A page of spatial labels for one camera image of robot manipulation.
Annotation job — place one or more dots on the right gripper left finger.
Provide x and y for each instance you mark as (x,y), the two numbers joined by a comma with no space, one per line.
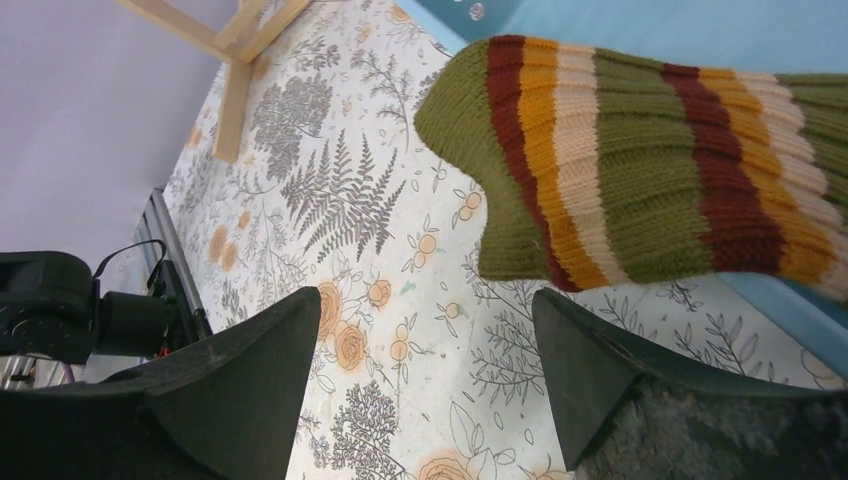
(225,407)

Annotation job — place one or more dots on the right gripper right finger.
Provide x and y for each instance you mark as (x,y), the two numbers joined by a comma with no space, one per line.
(625,407)

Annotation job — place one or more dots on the olive orange sock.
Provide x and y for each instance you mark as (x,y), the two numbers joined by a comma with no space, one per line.
(602,168)

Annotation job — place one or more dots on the floral table mat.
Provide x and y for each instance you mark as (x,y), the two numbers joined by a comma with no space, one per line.
(422,368)

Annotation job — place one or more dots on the light blue plastic basket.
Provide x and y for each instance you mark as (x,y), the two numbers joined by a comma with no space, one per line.
(769,36)

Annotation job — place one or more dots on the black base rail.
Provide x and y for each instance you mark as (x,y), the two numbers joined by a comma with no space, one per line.
(169,277)

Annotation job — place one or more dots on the wooden drying rack frame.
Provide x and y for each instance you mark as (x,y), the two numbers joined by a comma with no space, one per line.
(252,28)

